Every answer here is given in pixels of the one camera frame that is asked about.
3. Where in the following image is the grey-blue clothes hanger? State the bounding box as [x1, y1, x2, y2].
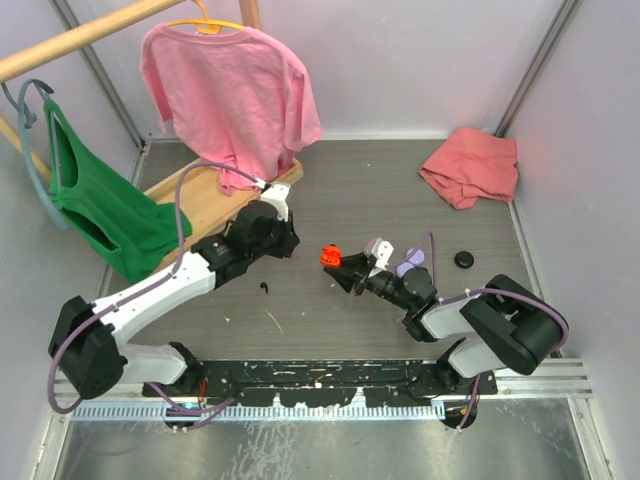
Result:
[1, 78, 69, 230]

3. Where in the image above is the pink t-shirt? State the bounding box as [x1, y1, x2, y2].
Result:
[140, 24, 322, 195]

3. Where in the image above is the green tank top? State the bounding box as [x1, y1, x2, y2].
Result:
[43, 99, 179, 283]

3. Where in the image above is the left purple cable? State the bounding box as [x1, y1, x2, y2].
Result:
[47, 162, 266, 431]

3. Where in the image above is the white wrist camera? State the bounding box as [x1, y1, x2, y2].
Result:
[364, 237, 394, 272]
[250, 182, 291, 222]

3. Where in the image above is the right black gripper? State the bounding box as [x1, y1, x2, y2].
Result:
[324, 250, 414, 312]

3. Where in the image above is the salmon folded cloth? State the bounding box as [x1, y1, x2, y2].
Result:
[419, 128, 518, 210]

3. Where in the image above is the orange clothes hanger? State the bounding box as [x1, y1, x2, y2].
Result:
[166, 0, 244, 35]

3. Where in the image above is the white slotted cable duct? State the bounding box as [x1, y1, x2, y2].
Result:
[71, 400, 446, 423]

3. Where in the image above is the lilac earbud charging case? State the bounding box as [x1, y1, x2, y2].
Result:
[405, 248, 425, 266]

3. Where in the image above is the orange earbud case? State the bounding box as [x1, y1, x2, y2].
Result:
[319, 244, 342, 268]

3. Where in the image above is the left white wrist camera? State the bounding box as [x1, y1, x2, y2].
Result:
[250, 182, 291, 222]

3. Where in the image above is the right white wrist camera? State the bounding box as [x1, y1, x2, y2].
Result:
[364, 237, 394, 272]

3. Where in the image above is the wooden clothes rack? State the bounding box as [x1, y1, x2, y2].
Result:
[0, 0, 305, 241]

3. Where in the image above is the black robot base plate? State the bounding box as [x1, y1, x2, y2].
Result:
[163, 360, 473, 408]

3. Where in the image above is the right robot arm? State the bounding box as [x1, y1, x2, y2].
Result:
[321, 252, 569, 394]

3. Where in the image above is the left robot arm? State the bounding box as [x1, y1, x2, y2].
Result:
[49, 200, 300, 400]

